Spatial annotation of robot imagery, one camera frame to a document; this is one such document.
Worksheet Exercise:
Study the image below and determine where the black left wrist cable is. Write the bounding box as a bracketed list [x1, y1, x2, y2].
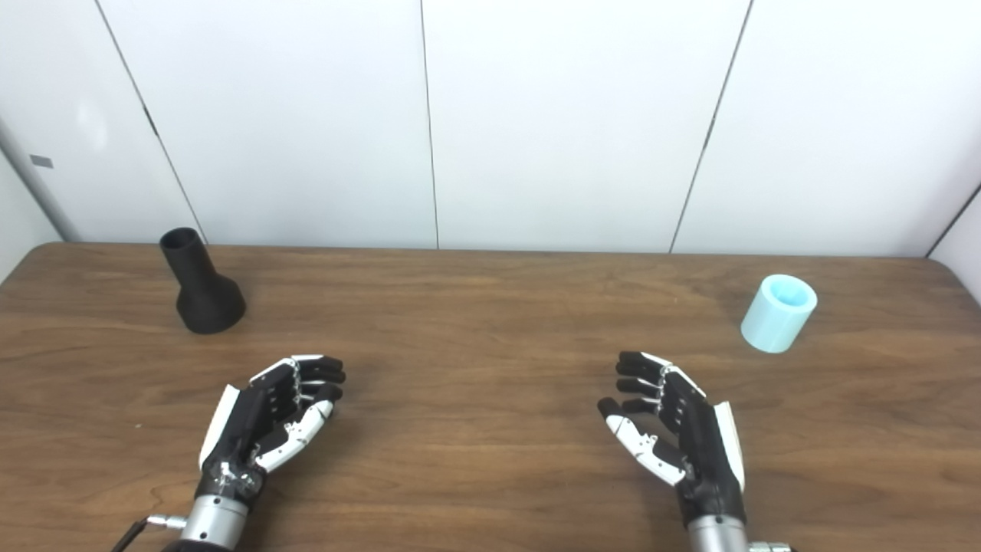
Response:
[111, 514, 189, 552]

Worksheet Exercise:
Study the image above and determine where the light-blue hose piece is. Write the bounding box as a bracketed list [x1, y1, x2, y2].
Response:
[740, 274, 819, 354]

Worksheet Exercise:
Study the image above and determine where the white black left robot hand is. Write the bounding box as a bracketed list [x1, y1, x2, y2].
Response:
[195, 354, 346, 508]

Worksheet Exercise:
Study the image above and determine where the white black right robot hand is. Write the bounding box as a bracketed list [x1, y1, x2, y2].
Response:
[597, 351, 748, 530]

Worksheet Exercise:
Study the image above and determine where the black flared nozzle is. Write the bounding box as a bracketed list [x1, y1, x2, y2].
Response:
[159, 227, 248, 335]

